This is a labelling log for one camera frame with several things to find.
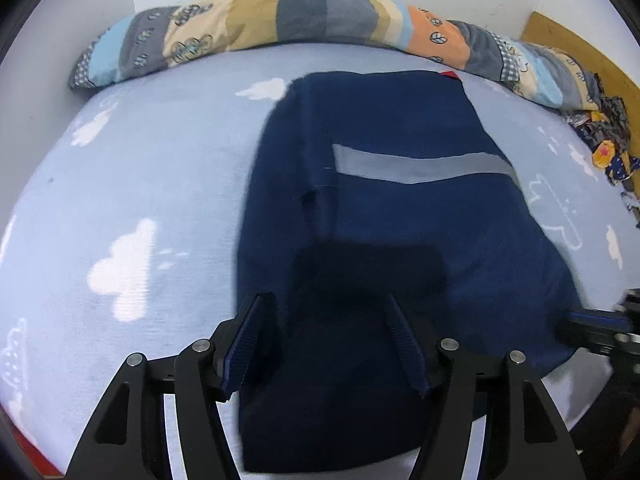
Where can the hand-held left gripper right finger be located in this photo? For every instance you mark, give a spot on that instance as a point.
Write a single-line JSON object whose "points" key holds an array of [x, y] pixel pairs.
{"points": [[407, 347]]}

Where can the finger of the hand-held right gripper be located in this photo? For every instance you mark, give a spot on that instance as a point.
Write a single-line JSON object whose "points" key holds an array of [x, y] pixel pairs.
{"points": [[592, 321]]}

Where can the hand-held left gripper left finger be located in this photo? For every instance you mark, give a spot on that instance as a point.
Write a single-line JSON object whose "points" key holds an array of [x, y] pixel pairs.
{"points": [[245, 347]]}

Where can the navy blue sweater grey stripe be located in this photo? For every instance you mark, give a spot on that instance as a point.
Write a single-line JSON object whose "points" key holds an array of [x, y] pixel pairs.
{"points": [[400, 220]]}

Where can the pile of colourful clothes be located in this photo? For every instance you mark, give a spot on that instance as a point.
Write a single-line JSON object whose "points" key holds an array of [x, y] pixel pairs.
{"points": [[610, 145]]}

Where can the light blue cloud-print bed sheet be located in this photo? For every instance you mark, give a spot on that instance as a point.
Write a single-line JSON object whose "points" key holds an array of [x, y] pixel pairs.
{"points": [[150, 170]]}

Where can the wooden headboard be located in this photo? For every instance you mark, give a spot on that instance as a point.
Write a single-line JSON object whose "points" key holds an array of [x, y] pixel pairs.
{"points": [[585, 45]]}

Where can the long patchwork pillow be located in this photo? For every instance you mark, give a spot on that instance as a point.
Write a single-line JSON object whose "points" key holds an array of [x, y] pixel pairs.
{"points": [[310, 20]]}

